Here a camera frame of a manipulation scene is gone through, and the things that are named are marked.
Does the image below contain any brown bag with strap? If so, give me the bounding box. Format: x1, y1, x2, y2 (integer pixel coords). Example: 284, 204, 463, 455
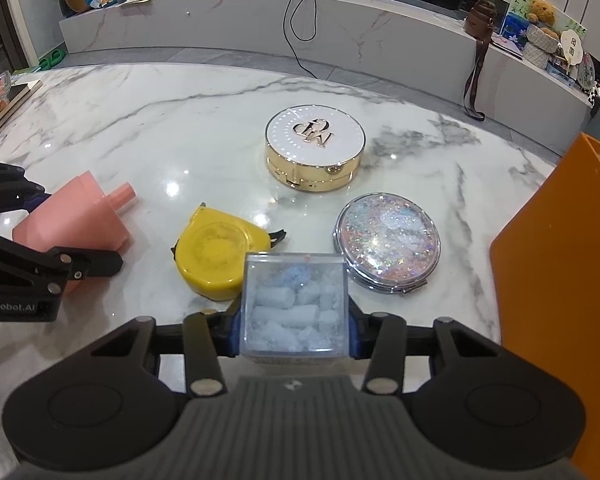
462, 0, 498, 122

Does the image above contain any decorative round plate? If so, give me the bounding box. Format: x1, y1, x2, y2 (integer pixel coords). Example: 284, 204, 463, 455
575, 52, 597, 91

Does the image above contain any gold white cushion compact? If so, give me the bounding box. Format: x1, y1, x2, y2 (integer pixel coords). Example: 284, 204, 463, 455
265, 104, 367, 193

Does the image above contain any clear plastic cube box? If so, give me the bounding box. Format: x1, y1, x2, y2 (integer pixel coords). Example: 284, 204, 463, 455
240, 252, 351, 361

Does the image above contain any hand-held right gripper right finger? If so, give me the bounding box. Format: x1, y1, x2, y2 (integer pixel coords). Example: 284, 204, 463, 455
347, 305, 503, 397

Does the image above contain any round white paper fan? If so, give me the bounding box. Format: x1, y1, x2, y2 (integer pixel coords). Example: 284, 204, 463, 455
560, 30, 582, 68

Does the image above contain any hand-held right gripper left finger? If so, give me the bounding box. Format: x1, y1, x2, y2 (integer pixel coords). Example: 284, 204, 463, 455
87, 305, 243, 397

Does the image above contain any brown teddy bear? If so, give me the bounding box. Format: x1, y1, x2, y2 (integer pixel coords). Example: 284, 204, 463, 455
527, 0, 561, 26

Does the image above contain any yellow tape measure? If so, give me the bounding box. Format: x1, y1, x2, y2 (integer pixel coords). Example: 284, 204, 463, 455
171, 203, 287, 302

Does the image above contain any green blue picture board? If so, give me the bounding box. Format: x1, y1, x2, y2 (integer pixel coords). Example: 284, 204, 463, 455
500, 0, 587, 57

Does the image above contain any stack of books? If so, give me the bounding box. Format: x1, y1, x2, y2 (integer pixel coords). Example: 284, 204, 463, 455
0, 80, 43, 148

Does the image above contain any orange cardboard box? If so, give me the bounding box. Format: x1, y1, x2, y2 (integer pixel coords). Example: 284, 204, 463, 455
490, 132, 600, 480

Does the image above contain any glitter round compact mirror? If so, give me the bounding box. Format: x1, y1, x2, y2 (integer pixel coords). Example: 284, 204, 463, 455
334, 192, 440, 297

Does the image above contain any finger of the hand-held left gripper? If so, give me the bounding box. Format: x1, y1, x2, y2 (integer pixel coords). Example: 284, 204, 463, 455
0, 159, 47, 217
0, 230, 125, 282

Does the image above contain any pink pump bottle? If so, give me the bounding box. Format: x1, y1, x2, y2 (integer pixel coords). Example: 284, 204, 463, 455
12, 171, 138, 295

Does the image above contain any white marble tv console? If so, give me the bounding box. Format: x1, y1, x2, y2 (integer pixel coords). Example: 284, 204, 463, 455
57, 0, 596, 121

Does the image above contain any black cable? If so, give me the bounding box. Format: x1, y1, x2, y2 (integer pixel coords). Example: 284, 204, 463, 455
283, 0, 361, 78

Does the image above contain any woven grey basket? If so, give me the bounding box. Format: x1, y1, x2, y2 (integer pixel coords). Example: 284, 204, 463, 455
522, 42, 551, 68
525, 24, 561, 51

